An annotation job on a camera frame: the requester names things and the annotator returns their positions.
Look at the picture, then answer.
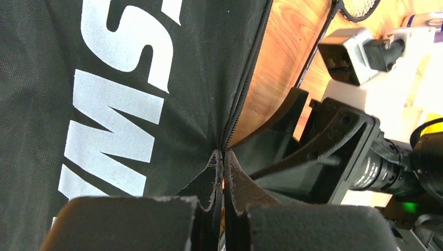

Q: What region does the black Crossway racket bag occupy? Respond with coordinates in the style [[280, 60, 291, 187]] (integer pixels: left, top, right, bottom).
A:
[[1, 1, 272, 250]]

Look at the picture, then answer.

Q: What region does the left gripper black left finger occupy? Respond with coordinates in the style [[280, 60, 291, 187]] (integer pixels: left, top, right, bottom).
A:
[[41, 150, 223, 250]]

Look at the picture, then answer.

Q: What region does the white shuttlecock tube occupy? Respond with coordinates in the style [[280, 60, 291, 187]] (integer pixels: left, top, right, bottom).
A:
[[402, 27, 442, 116]]

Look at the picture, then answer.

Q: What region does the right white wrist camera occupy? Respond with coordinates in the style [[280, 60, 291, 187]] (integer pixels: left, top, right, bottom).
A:
[[318, 27, 436, 142]]

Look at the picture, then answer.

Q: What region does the red blue drink can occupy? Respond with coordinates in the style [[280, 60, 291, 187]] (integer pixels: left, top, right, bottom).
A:
[[401, 11, 442, 32]]

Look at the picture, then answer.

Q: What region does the yellow napa cabbage toy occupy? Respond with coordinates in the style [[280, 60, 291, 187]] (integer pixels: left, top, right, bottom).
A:
[[421, 112, 442, 136]]

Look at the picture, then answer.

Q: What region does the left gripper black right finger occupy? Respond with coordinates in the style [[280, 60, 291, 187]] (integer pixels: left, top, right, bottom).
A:
[[224, 151, 397, 250]]

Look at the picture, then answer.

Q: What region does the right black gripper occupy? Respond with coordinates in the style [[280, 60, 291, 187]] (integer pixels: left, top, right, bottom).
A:
[[230, 87, 415, 204]]

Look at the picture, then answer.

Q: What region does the black badminton racket front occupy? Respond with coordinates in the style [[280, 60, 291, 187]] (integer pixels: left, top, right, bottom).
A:
[[294, 0, 380, 88]]

